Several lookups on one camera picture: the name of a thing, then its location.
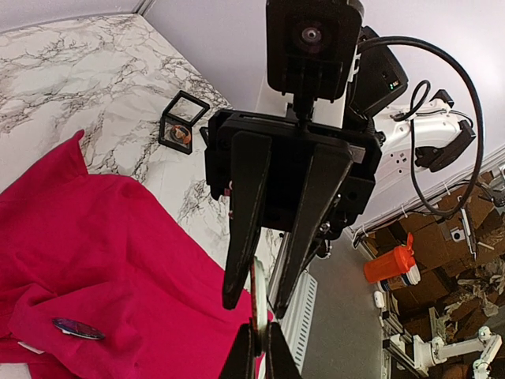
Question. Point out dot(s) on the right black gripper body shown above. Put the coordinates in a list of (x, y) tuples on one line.
[(291, 149)]

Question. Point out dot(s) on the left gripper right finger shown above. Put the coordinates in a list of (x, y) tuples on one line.
[(280, 363)]

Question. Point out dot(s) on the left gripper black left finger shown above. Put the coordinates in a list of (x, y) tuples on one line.
[(241, 360)]

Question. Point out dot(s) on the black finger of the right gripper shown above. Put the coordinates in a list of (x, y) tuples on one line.
[(250, 163)]

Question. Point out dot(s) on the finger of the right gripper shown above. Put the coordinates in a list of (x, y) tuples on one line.
[(327, 169)]

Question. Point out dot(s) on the brown round brooch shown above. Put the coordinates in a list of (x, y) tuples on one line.
[(180, 134)]

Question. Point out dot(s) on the red t-shirt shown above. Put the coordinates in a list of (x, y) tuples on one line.
[(101, 250)]

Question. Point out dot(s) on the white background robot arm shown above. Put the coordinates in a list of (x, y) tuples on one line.
[(361, 356)]

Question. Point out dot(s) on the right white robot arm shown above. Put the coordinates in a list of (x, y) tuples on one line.
[(404, 127)]

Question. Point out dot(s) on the black open display box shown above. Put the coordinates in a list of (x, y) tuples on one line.
[(185, 110)]

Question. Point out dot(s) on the orange plastic jar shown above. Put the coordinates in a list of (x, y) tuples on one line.
[(394, 269)]

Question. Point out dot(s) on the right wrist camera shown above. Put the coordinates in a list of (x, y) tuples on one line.
[(310, 49)]

